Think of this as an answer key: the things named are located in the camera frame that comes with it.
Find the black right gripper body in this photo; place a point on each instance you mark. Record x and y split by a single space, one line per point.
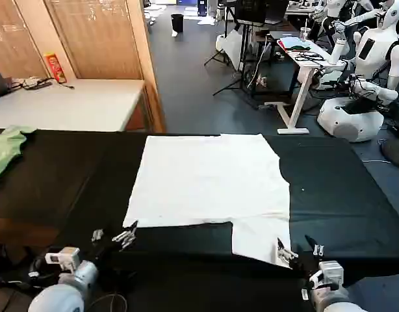
306 265

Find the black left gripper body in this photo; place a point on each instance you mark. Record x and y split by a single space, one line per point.
103 250

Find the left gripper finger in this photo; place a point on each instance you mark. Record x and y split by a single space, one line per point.
97 236
126 239

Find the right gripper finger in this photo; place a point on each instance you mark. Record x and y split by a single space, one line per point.
318 251
287 253

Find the white shirt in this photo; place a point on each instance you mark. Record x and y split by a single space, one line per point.
202 182

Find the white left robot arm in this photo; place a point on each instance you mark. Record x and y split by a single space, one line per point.
56 299

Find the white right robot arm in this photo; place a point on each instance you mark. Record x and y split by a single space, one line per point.
332 300

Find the black table cloth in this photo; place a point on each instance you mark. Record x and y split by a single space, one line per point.
332 195

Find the green garment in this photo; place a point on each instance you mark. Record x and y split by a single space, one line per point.
4 149

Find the white counter table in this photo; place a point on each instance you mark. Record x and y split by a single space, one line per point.
72 107

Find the white desk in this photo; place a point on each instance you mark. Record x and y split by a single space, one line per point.
311 64

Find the black tripod stand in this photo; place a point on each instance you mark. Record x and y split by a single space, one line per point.
244 65

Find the wooden partition with blinds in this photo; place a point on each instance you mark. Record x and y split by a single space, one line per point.
98 35

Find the folded colourful clothes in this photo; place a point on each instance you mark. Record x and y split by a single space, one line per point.
292 43

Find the white bag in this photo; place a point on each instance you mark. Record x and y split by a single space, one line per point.
233 48

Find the clear cup with straw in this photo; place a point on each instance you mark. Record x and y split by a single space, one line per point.
305 32

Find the black trash bin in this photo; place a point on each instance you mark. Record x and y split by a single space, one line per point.
177 22

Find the blue cabinet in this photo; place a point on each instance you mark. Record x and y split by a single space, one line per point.
202 7

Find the person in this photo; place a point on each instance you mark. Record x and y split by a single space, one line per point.
212 8

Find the black screen panel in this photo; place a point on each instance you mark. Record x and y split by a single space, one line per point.
249 9

